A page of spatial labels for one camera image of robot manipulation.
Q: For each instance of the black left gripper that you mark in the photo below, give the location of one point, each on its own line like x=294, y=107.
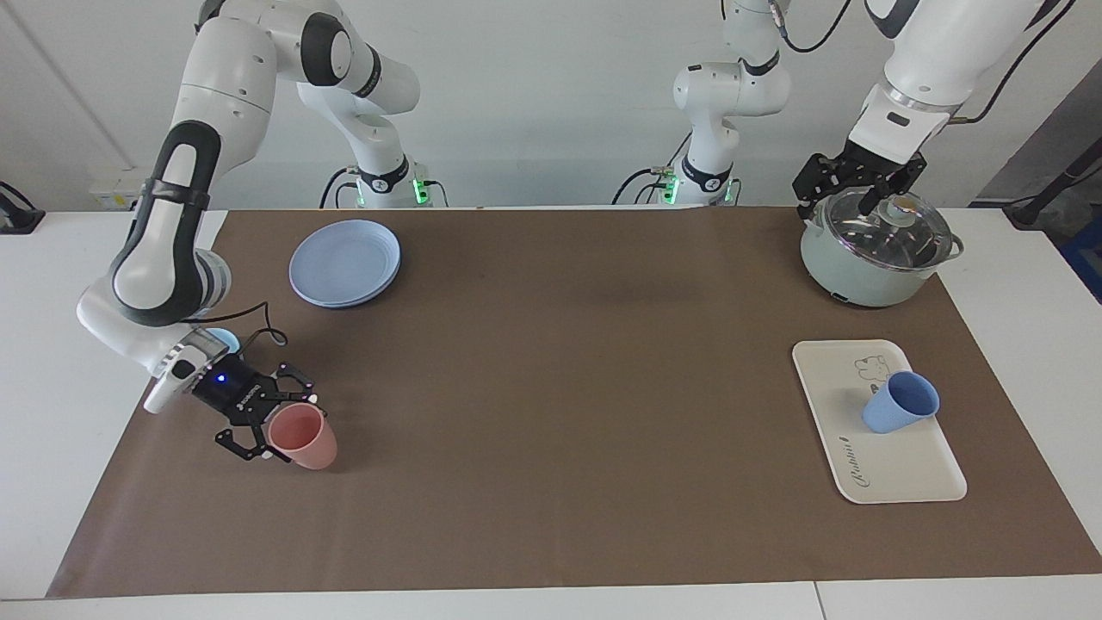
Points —
x=887, y=164

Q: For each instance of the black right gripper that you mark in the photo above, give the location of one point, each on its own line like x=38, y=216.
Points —
x=234, y=389

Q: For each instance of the pink cup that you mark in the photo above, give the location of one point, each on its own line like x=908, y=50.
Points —
x=306, y=439

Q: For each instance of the blue cup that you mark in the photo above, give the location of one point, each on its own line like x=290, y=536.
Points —
x=900, y=405

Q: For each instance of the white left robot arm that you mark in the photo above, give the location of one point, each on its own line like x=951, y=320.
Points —
x=930, y=60

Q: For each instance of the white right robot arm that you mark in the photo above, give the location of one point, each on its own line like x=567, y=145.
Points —
x=215, y=103

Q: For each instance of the cream rabbit print tray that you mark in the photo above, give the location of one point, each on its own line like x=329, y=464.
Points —
x=895, y=465

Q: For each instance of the glass pot lid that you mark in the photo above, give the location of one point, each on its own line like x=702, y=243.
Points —
x=904, y=241

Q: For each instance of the light blue bowl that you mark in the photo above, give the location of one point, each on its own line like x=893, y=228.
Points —
x=222, y=338

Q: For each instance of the pale green electric pot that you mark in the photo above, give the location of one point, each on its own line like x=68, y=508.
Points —
x=861, y=288

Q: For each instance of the periwinkle blue plate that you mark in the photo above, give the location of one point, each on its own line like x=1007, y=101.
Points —
x=344, y=263

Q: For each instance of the blue box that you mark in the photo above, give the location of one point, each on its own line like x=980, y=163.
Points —
x=1086, y=258

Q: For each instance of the brown table mat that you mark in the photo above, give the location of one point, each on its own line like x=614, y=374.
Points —
x=551, y=448

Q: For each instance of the black camera stand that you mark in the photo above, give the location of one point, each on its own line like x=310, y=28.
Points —
x=1029, y=211

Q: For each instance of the white wall socket box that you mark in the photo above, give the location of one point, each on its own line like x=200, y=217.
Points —
x=112, y=185

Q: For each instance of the black clamp mount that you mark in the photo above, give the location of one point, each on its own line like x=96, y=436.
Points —
x=17, y=220

